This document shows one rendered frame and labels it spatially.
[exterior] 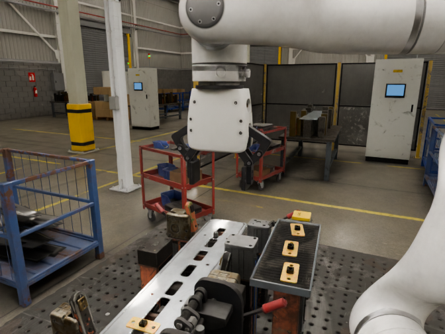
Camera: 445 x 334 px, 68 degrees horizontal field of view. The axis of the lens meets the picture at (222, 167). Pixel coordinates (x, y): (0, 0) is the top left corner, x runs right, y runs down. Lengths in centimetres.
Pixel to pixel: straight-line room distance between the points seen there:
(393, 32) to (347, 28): 6
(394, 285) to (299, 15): 45
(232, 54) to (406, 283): 45
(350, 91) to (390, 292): 756
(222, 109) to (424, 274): 39
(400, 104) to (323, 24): 682
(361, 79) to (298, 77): 139
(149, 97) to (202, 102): 1072
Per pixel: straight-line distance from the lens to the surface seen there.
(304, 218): 116
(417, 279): 61
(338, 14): 49
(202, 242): 132
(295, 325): 103
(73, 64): 809
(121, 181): 522
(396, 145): 737
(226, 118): 51
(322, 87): 820
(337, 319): 150
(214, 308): 74
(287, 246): 96
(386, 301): 68
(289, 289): 80
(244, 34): 42
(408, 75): 727
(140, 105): 1147
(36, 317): 162
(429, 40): 53
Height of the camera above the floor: 161
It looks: 15 degrees down
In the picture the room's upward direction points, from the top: straight up
